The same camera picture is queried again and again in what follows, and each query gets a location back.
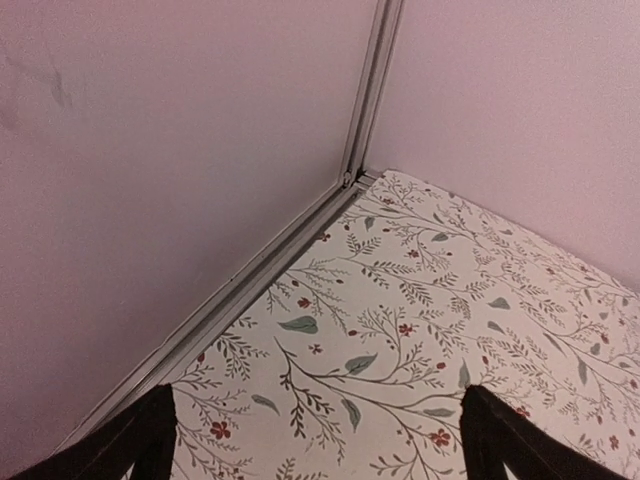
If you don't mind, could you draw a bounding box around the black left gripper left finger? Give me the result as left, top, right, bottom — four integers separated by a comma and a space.
11, 384, 177, 480

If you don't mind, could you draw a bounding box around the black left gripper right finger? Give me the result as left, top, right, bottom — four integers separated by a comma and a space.
459, 385, 626, 479

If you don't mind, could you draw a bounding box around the floral patterned table mat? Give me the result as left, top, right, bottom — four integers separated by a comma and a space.
172, 171, 639, 479

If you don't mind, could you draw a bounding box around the left side aluminium base rail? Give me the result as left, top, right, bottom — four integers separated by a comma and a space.
54, 171, 380, 452

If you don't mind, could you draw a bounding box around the left aluminium frame post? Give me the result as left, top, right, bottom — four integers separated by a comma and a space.
341, 0, 405, 187

